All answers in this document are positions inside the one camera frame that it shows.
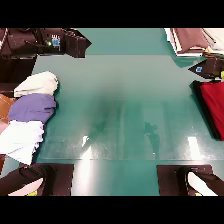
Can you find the cream garment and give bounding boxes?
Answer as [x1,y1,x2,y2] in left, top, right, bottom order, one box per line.
[13,70,60,98]

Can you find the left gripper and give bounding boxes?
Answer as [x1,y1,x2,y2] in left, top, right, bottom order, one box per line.
[63,29,93,60]

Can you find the white folded garment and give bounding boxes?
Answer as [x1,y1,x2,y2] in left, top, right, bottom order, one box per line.
[201,27,224,53]

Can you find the purple garment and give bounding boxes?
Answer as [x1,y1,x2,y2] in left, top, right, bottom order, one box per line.
[7,92,58,125]

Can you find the brown garment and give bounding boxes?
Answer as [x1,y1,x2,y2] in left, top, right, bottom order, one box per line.
[0,93,17,134]

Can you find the red garment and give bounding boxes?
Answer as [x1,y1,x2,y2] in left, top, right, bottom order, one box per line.
[199,80,224,142]

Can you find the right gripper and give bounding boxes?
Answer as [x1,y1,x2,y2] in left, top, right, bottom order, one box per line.
[187,55,221,80]

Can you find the maroon folded garment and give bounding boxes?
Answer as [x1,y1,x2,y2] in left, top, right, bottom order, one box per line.
[170,27,210,54]

